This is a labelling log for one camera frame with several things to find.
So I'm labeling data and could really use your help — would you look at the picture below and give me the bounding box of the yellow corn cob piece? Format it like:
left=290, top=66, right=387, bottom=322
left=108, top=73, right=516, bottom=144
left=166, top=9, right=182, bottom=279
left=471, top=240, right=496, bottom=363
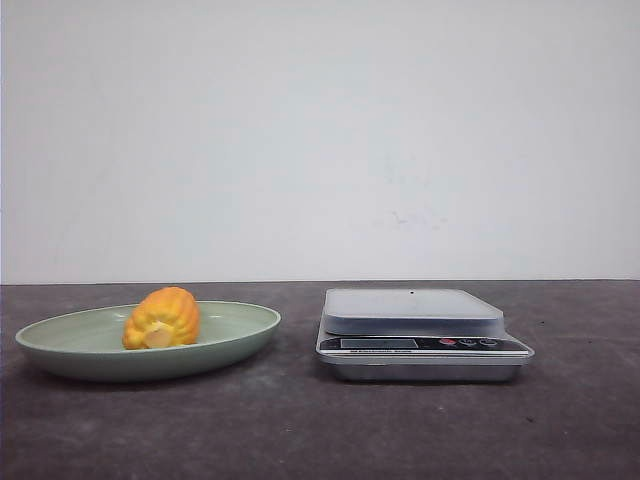
left=122, top=286, right=200, bottom=350

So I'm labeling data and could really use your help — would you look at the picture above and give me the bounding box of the silver digital kitchen scale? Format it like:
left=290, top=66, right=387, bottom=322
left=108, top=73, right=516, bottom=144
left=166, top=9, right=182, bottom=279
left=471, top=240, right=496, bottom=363
left=316, top=288, right=535, bottom=382

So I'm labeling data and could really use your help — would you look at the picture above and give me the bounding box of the green oval plate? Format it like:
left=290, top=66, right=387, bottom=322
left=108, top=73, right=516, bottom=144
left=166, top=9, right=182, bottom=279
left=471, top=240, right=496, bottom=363
left=15, top=301, right=281, bottom=383

